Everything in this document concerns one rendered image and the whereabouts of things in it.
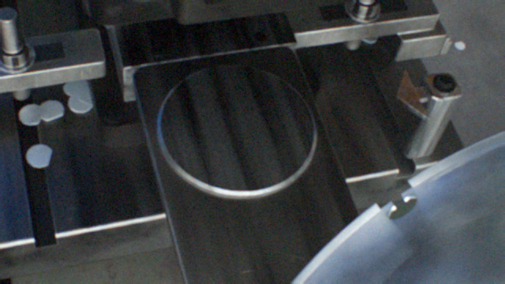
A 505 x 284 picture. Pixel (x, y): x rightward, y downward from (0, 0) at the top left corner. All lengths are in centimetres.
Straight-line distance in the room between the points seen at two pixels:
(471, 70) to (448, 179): 130
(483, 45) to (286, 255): 135
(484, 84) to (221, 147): 124
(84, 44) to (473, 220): 39
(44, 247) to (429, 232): 33
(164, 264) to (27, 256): 12
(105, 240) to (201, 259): 14
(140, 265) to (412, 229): 30
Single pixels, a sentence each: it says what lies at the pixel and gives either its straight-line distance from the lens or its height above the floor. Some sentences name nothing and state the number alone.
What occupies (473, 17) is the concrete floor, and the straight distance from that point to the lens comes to 194.
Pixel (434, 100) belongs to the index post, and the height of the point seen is 79.
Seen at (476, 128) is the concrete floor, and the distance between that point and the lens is 173.
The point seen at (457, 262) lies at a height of 93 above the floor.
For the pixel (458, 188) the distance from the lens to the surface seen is 51.
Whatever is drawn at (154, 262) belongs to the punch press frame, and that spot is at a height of 64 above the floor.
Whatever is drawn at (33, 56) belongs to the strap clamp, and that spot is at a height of 76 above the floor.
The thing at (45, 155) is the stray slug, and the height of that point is 71.
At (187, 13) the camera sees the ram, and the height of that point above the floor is 91.
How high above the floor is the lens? 130
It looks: 55 degrees down
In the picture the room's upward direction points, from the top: 11 degrees clockwise
